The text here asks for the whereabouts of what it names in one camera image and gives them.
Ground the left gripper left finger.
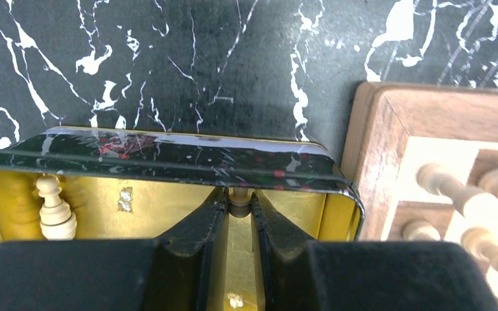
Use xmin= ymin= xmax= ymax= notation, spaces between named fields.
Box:
xmin=0 ymin=187 xmax=228 ymax=310

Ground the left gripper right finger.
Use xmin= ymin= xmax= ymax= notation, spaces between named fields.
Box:
xmin=252 ymin=193 xmax=498 ymax=310

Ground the white chess pawn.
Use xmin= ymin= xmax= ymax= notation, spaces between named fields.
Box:
xmin=460 ymin=227 xmax=498 ymax=273
xmin=401 ymin=219 xmax=441 ymax=241

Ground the white chess piece in tray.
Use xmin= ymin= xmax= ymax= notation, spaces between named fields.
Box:
xmin=36 ymin=175 xmax=77 ymax=240

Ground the wooden chess board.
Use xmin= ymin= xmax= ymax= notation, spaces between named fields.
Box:
xmin=341 ymin=82 xmax=498 ymax=299

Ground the left gold tin tray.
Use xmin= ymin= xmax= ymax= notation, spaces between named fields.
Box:
xmin=0 ymin=126 xmax=366 ymax=311

